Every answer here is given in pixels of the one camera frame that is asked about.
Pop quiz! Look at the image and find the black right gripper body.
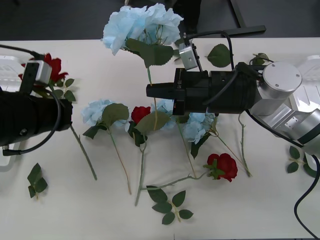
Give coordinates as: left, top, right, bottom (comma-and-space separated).
172, 67, 210, 116

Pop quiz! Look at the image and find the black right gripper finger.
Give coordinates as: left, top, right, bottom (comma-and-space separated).
146, 83, 176, 92
146, 91, 176, 99

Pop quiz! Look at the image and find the red rose green stem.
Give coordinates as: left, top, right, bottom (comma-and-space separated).
138, 152, 239, 193
126, 106, 153, 207
18, 52, 98, 181

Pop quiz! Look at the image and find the pale blue flower green stem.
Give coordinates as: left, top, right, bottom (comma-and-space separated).
134, 98, 198, 178
182, 112, 252, 177
80, 98, 133, 195
101, 2, 185, 131

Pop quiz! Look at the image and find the large single green leaf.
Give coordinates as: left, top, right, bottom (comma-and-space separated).
204, 43, 235, 68

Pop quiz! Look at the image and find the curled green leaf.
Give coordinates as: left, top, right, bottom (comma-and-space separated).
249, 52, 270, 66

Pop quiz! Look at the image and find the person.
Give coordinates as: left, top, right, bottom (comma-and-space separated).
166, 0, 204, 39

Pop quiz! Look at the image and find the black metal stand base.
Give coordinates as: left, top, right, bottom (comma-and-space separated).
222, 0, 267, 37

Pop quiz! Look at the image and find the shallow white box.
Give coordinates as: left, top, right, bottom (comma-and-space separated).
0, 54, 26, 173
287, 54, 320, 171

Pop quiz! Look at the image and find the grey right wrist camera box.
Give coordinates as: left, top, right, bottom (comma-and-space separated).
178, 33, 204, 73

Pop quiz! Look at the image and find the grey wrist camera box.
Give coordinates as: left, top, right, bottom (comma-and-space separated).
19, 59, 53, 97
178, 33, 204, 73

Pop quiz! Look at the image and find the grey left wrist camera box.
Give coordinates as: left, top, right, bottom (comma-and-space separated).
19, 59, 53, 97

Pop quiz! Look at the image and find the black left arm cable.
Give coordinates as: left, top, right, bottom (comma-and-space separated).
0, 44, 62, 157

